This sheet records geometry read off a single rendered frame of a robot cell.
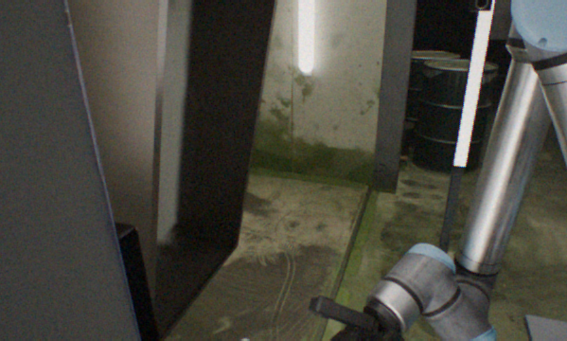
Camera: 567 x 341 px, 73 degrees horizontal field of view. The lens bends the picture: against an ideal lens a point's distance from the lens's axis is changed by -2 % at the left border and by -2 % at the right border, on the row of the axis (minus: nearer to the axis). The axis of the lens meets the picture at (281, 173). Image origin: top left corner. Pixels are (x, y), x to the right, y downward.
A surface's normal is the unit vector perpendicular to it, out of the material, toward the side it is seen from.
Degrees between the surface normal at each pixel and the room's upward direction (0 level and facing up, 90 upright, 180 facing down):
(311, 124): 90
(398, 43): 90
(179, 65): 90
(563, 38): 83
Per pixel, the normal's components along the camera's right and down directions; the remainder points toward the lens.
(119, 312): 0.94, 0.12
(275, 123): -0.34, 0.39
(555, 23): -0.57, 0.23
